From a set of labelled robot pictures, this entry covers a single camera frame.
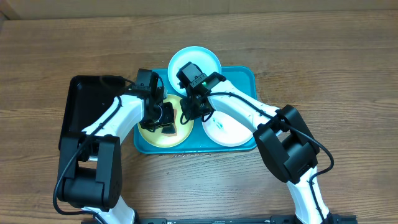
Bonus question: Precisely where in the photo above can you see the orange sponge with dark scourer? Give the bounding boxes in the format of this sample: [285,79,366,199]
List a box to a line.
[161,109,177,136]

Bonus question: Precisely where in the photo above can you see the yellow-green plate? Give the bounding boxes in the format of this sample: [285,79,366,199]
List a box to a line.
[138,94,194,148]

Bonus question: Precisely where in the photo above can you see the light blue plate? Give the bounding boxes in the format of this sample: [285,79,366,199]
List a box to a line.
[167,46,221,96]

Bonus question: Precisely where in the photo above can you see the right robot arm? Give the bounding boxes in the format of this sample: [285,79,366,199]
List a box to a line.
[177,72,334,223]

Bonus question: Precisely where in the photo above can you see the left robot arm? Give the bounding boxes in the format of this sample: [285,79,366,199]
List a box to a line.
[52,93,174,223]

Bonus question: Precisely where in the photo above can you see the teal plastic tray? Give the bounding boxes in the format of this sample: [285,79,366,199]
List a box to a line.
[134,68,256,154]

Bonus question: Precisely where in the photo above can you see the black plastic tray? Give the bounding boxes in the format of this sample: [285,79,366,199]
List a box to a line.
[58,75,126,147]

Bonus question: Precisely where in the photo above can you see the white plate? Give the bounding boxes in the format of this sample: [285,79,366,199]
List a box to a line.
[202,111,252,147]

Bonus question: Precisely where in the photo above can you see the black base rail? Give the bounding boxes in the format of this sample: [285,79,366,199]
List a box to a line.
[81,214,358,224]

